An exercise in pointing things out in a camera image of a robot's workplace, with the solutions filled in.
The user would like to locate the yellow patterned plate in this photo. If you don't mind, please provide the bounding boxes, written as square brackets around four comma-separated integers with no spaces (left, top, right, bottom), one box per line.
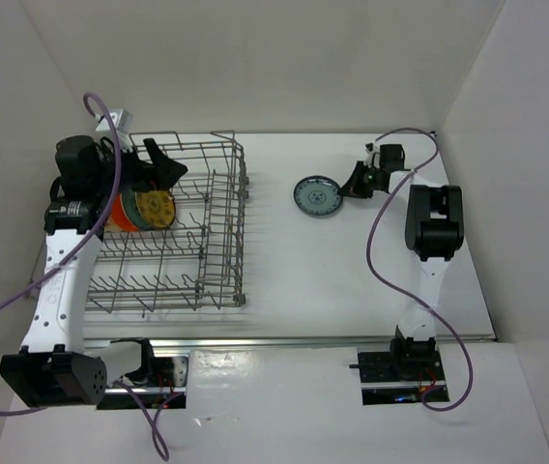
[135,190,176,229]

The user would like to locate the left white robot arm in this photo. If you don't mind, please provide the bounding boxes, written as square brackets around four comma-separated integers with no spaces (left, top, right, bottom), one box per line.
[0,135,188,408]

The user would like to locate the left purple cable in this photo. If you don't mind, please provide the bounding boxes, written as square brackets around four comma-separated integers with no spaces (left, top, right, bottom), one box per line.
[0,92,171,462]

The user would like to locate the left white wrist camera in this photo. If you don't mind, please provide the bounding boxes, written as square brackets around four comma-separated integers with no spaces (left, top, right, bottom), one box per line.
[96,108,133,134]

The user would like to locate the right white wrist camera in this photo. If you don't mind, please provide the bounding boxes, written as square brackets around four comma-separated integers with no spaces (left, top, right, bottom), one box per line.
[364,143,381,169]

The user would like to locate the grey wire dish rack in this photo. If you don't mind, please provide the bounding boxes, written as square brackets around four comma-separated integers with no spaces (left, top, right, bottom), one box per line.
[85,131,249,319]

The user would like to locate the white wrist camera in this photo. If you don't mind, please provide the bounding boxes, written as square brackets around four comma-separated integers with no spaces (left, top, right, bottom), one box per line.
[96,108,133,134]
[364,143,381,169]

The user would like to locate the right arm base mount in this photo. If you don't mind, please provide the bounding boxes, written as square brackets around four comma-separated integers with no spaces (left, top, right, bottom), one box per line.
[349,351,449,406]

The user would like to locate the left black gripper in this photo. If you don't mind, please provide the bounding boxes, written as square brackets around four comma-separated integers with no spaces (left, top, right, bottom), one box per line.
[94,138,188,200]

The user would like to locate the orange plate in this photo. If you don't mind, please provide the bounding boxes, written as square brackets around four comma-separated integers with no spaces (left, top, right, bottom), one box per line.
[104,193,139,233]

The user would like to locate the blue patterned plate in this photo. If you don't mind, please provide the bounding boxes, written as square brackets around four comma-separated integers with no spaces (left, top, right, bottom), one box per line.
[121,189,150,231]
[293,175,343,218]

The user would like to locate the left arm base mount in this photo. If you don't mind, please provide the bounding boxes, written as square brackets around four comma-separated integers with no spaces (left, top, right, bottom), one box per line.
[97,354,189,411]

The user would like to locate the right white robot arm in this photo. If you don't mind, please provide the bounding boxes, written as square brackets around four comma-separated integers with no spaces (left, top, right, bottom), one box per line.
[339,143,464,380]

